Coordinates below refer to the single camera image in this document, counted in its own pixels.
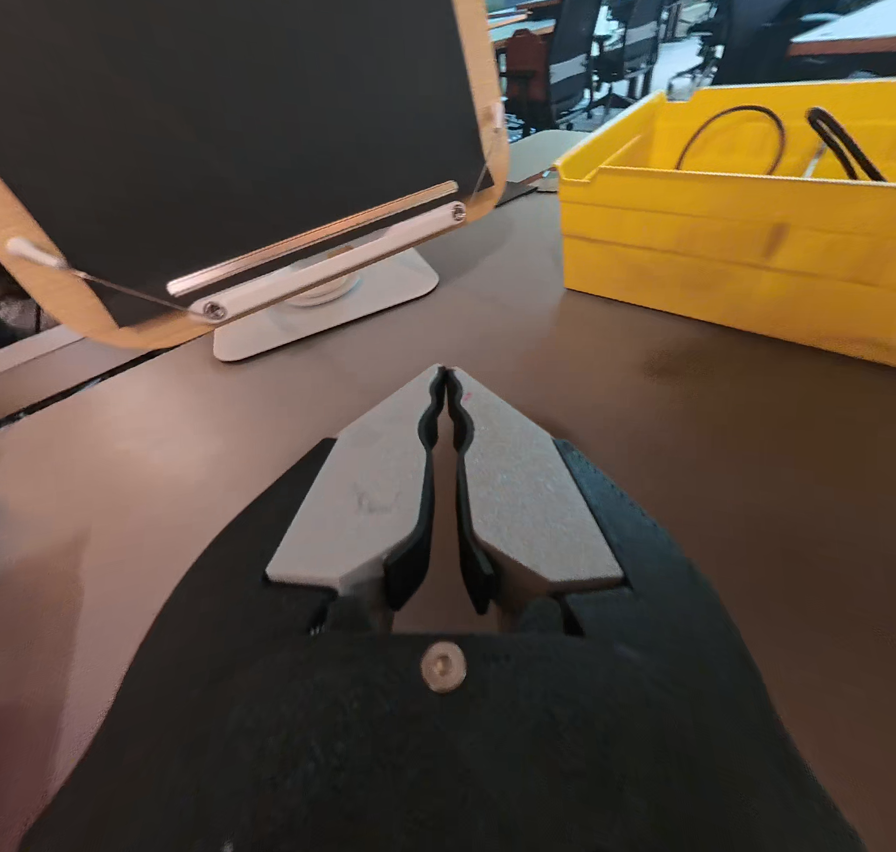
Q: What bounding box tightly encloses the yellow plastic bin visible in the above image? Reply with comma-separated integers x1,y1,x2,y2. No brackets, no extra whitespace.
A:
553,78,896,366

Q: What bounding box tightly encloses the black cable with metal plug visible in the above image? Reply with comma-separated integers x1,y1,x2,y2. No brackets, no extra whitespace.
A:
675,105,786,176

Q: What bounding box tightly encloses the brown office chair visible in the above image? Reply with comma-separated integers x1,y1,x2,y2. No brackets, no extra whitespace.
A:
500,29,551,139

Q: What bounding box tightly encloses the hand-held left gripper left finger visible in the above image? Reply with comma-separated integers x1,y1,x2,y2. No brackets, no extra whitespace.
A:
265,364,449,613

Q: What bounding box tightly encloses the grey USB hub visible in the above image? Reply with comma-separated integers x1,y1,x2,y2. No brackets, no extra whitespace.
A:
805,106,890,183

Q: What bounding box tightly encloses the wooden book stand black panel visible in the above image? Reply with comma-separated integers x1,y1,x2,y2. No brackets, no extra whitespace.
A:
0,0,512,363

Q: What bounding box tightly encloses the grey office desk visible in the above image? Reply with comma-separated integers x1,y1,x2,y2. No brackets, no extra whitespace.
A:
787,0,896,79

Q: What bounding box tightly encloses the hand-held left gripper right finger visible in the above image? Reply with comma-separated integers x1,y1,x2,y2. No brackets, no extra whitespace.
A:
445,366,625,616

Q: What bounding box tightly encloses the black office chair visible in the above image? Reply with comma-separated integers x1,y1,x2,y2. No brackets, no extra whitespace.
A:
598,0,683,107
546,0,613,129
672,0,841,90

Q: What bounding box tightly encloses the grey cardboard piece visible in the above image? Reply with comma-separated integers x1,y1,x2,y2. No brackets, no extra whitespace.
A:
507,129,592,189

